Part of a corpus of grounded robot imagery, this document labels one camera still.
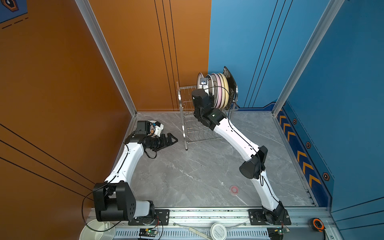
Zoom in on white plate orange sunburst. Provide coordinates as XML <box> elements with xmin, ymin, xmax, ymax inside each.
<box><xmin>149</xmin><ymin>120</ymin><xmax>164</xmax><ymax>137</ymax></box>

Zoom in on steel two-tier dish rack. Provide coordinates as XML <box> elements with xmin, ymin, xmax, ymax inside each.
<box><xmin>177</xmin><ymin>82</ymin><xmax>222</xmax><ymax>150</ymax></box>

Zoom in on white plate dark green rim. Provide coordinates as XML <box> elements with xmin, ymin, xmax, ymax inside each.
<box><xmin>206</xmin><ymin>75</ymin><xmax>213</xmax><ymax>91</ymax></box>

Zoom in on yellow round plate with bear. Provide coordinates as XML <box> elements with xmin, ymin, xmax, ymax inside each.
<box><xmin>219</xmin><ymin>73</ymin><xmax>230</xmax><ymax>109</ymax></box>

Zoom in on pink round plate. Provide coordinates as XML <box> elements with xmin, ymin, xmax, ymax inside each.
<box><xmin>212</xmin><ymin>73</ymin><xmax>222</xmax><ymax>109</ymax></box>

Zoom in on cream round plate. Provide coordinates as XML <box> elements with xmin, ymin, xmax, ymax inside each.
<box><xmin>217</xmin><ymin>73</ymin><xmax>226</xmax><ymax>109</ymax></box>

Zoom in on white plate thin green ring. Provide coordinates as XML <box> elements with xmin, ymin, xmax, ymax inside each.
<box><xmin>209</xmin><ymin>74</ymin><xmax>219</xmax><ymax>100</ymax></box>

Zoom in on white plate red characters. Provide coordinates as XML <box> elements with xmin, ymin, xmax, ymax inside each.
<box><xmin>197</xmin><ymin>73</ymin><xmax>206</xmax><ymax>89</ymax></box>

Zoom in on black floral square plate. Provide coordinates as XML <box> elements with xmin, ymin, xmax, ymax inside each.
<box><xmin>223</xmin><ymin>66</ymin><xmax>239</xmax><ymax>110</ymax></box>

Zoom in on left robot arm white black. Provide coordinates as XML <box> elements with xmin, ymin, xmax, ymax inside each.
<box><xmin>92</xmin><ymin>120</ymin><xmax>178</xmax><ymax>225</ymax></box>

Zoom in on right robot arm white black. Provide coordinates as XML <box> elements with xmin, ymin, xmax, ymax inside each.
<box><xmin>192</xmin><ymin>89</ymin><xmax>292</xmax><ymax>225</ymax></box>

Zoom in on green circuit board left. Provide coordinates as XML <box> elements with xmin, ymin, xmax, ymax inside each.
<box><xmin>138</xmin><ymin>229</ymin><xmax>160</xmax><ymax>240</ymax></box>

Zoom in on green circuit board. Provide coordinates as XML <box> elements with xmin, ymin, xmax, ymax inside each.
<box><xmin>138</xmin><ymin>229</ymin><xmax>160</xmax><ymax>240</ymax></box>
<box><xmin>267</xmin><ymin>228</ymin><xmax>291</xmax><ymax>240</ymax></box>

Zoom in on clear plastic measuring cup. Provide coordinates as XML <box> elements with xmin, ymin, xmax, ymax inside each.
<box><xmin>79</xmin><ymin>220</ymin><xmax>116</xmax><ymax>240</ymax></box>

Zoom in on wooden stick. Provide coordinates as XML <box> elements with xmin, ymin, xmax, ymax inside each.
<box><xmin>189</xmin><ymin>228</ymin><xmax>212</xmax><ymax>240</ymax></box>

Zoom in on green circuit board right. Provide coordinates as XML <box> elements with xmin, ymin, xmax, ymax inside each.
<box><xmin>267</xmin><ymin>228</ymin><xmax>291</xmax><ymax>240</ymax></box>

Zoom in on orange black tape measure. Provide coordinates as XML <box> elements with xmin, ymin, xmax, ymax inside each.
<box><xmin>309</xmin><ymin>218</ymin><xmax>325</xmax><ymax>232</ymax></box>

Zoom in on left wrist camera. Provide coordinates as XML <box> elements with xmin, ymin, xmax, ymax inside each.
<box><xmin>151</xmin><ymin>122</ymin><xmax>164</xmax><ymax>137</ymax></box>

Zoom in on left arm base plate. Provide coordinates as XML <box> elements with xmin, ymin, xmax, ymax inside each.
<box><xmin>129</xmin><ymin>209</ymin><xmax>170</xmax><ymax>226</ymax></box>

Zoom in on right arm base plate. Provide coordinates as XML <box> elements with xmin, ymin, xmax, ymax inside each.
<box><xmin>248</xmin><ymin>209</ymin><xmax>292</xmax><ymax>226</ymax></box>

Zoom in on aluminium front rail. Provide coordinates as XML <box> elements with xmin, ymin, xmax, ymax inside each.
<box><xmin>89</xmin><ymin>206</ymin><xmax>343</xmax><ymax>240</ymax></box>

